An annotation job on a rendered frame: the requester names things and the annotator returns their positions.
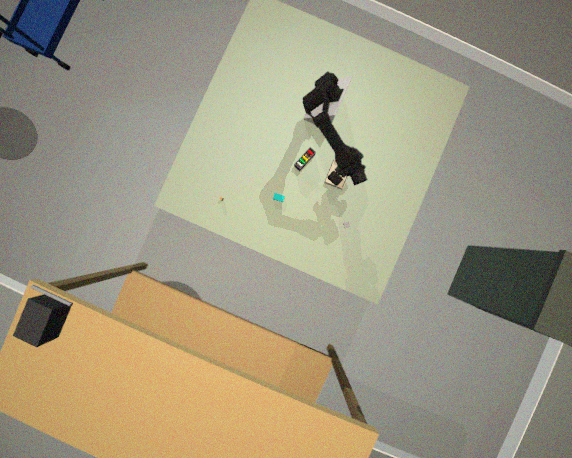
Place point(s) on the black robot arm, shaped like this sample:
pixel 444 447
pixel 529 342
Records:
pixel 347 158

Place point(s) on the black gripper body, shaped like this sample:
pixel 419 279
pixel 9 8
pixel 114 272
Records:
pixel 335 177

